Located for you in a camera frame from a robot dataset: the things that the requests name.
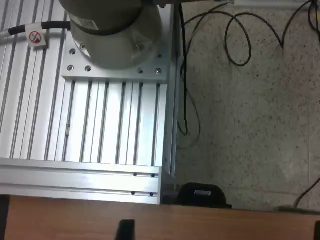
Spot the aluminium robot mounting plate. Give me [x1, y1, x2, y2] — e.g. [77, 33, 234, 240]
[60, 7, 169, 83]

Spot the thin black looping cable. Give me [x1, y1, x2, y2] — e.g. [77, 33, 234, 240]
[184, 0, 312, 67]

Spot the black plastic device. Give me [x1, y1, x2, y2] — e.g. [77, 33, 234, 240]
[176, 182, 233, 210]

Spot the thick black hanging cable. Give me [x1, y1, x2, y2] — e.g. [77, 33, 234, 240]
[177, 4, 189, 137]

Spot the aluminium profile table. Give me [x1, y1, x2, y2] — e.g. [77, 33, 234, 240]
[0, 0, 185, 206]

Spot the thin black floor cable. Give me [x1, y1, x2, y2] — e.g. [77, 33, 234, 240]
[293, 177, 320, 209]

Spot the white warning label tag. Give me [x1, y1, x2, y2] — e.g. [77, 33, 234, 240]
[26, 23, 48, 50]

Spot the white cable duct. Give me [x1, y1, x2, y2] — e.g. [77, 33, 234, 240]
[233, 0, 320, 8]

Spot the grey and black robot cable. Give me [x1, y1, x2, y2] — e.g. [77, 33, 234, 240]
[0, 21, 72, 46]

